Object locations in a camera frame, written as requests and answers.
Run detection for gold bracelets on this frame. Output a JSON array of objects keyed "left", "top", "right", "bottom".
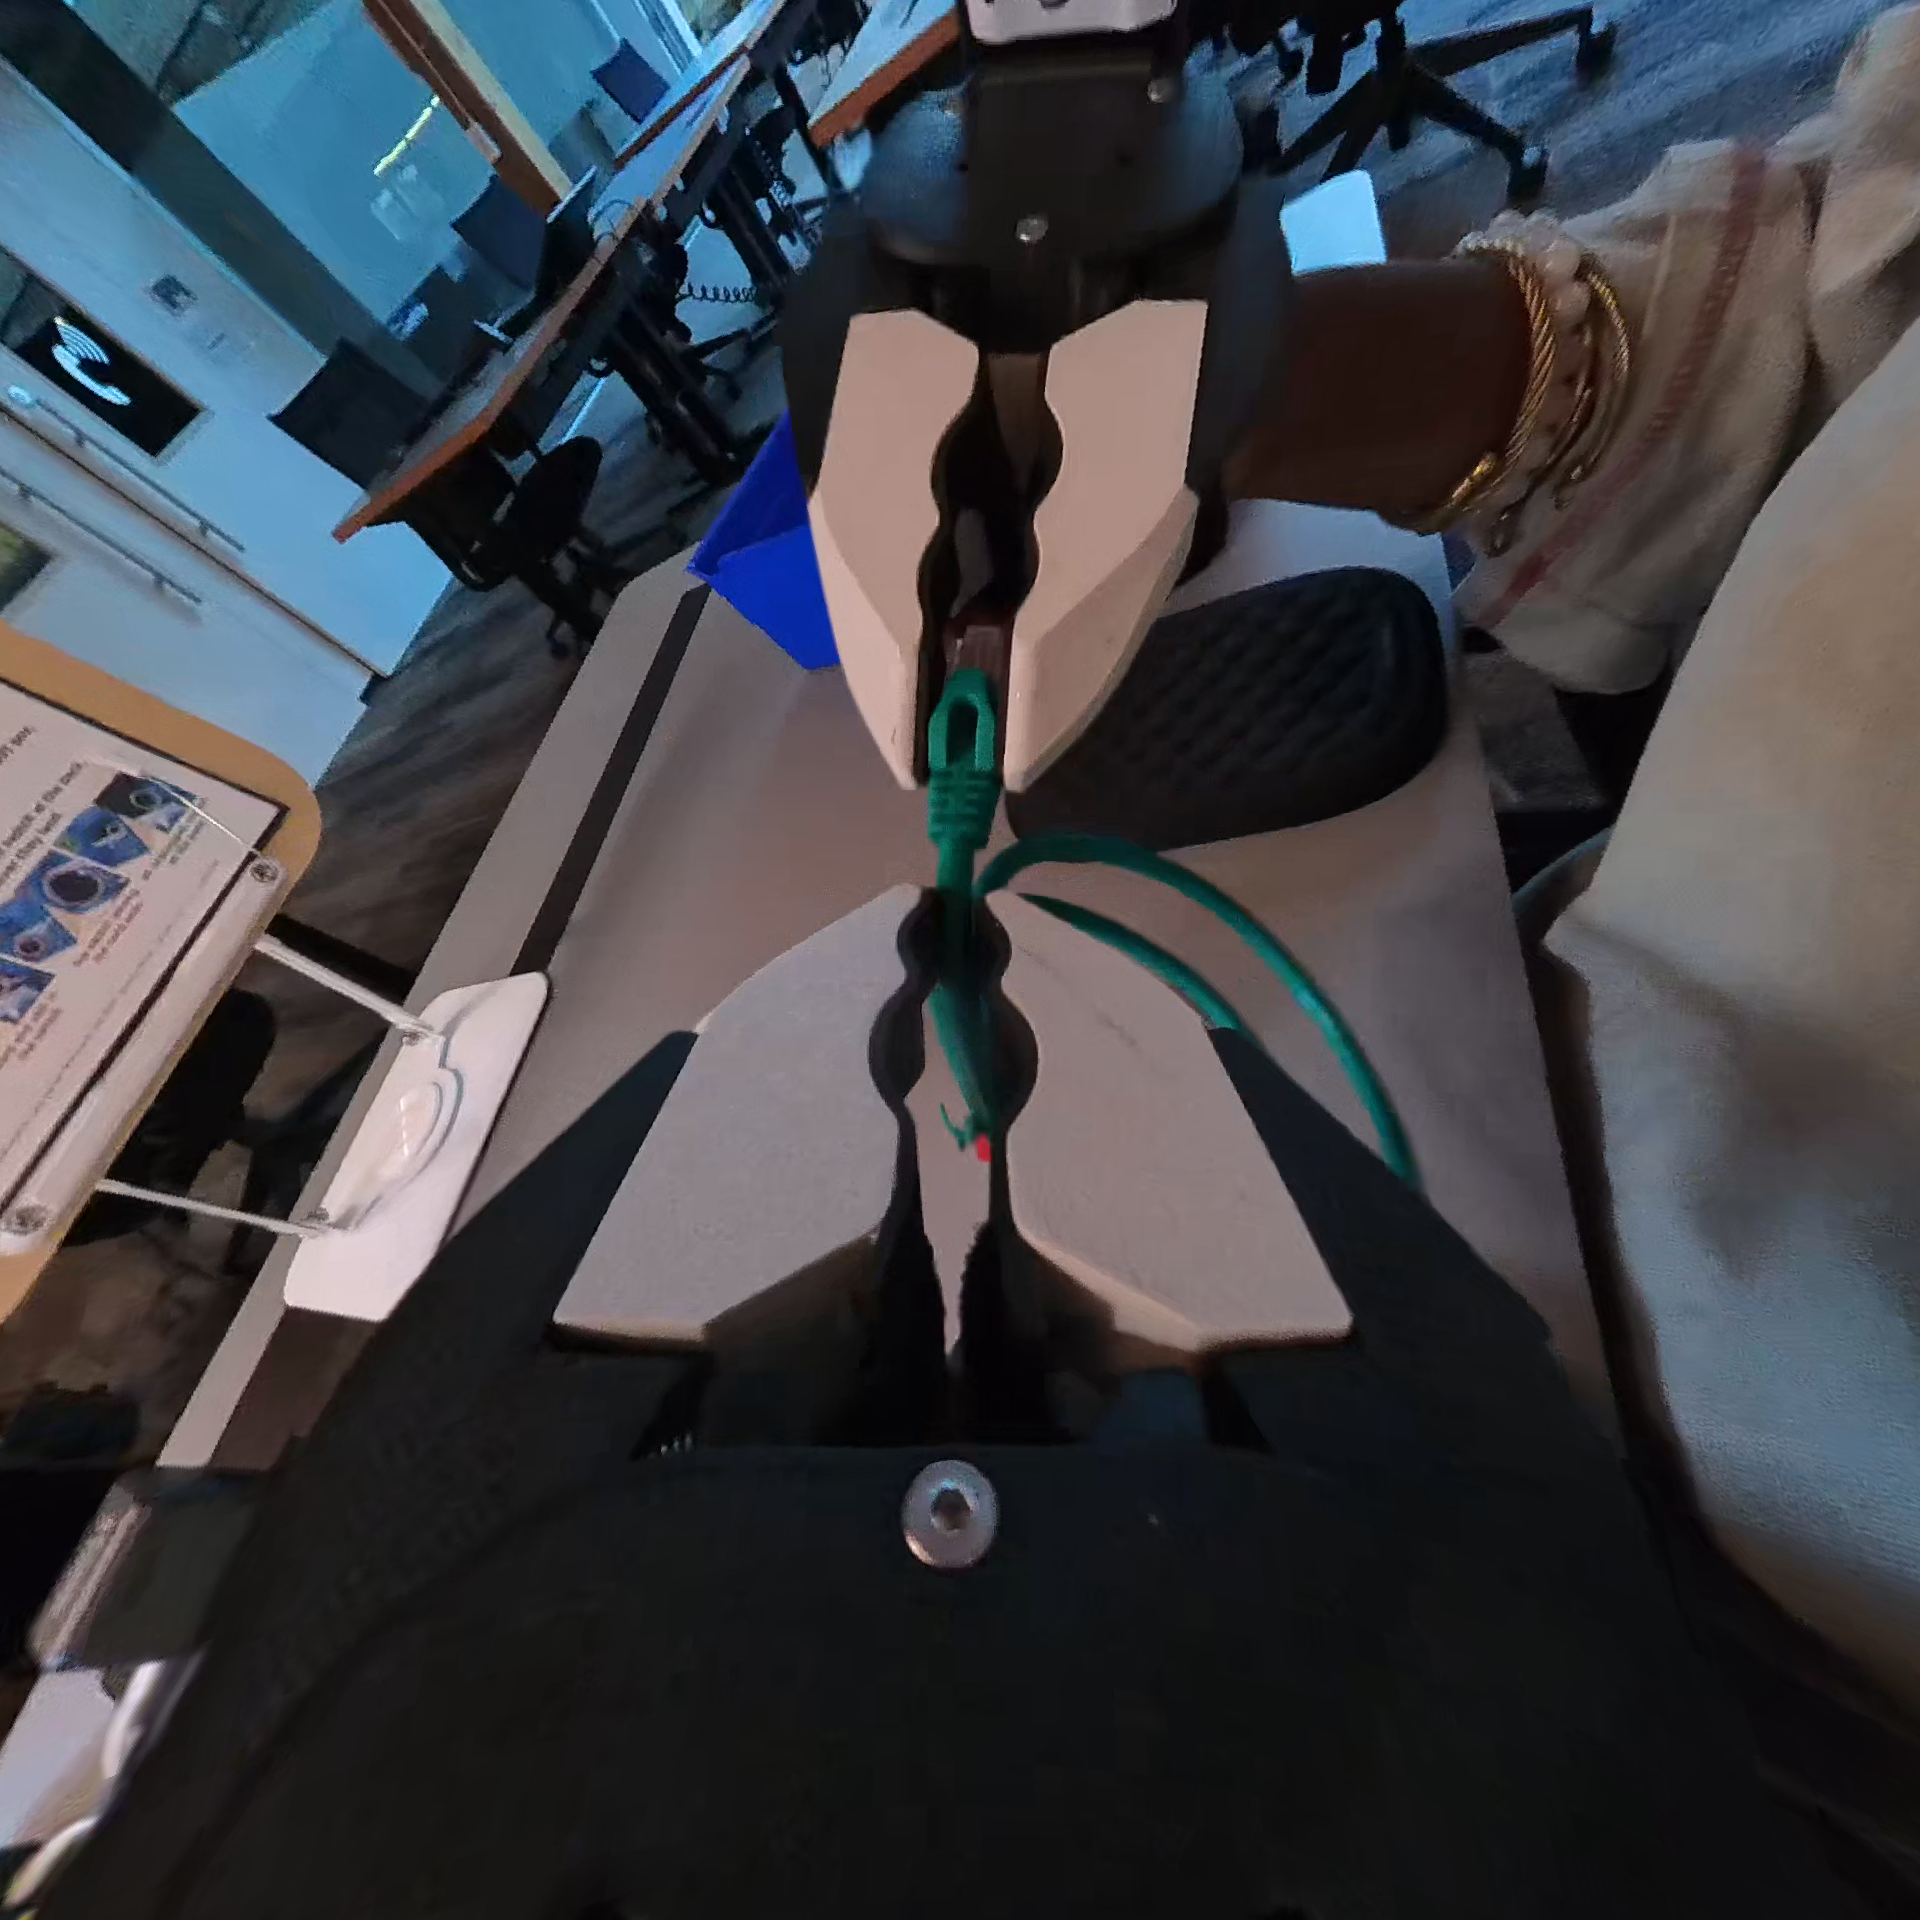
[{"left": 1401, "top": 210, "right": 1637, "bottom": 559}]

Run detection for large grey power box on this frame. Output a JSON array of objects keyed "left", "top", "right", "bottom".
[{"left": 31, "top": 1468, "right": 265, "bottom": 1666}]

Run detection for blue plastic bin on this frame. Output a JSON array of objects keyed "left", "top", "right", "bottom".
[{"left": 689, "top": 407, "right": 847, "bottom": 672}]

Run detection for grey desk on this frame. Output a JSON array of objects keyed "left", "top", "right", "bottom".
[{"left": 151, "top": 497, "right": 1637, "bottom": 1480}]

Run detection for person's pale sweater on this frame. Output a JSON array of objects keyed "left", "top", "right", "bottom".
[{"left": 1515, "top": 360, "right": 1920, "bottom": 1728}]

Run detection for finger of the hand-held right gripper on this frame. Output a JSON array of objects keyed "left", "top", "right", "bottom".
[
  {"left": 808, "top": 307, "right": 993, "bottom": 793},
  {"left": 1000, "top": 298, "right": 1215, "bottom": 798}
]

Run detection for wooden office table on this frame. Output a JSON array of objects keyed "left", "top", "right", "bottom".
[{"left": 333, "top": 47, "right": 753, "bottom": 542}]

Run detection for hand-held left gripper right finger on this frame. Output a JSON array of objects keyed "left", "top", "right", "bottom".
[{"left": 991, "top": 891, "right": 1355, "bottom": 1354}]

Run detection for green ethernet cable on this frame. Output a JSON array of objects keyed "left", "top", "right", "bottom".
[{"left": 921, "top": 667, "right": 1425, "bottom": 1194}]

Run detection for instruction sign on white stand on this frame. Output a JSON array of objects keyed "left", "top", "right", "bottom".
[{"left": 0, "top": 623, "right": 548, "bottom": 1326}]

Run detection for black office chair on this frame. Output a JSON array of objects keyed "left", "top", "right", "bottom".
[{"left": 451, "top": 434, "right": 608, "bottom": 654}]

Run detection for black mesh pad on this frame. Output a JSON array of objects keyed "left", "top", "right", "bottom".
[{"left": 1009, "top": 568, "right": 1452, "bottom": 852}]

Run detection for black chair base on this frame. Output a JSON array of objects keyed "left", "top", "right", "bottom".
[{"left": 1247, "top": 0, "right": 1613, "bottom": 203}]

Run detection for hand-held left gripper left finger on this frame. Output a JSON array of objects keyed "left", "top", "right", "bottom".
[{"left": 551, "top": 883, "right": 925, "bottom": 1347}]

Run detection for black tape strip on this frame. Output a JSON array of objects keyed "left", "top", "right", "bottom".
[{"left": 509, "top": 591, "right": 712, "bottom": 977}]

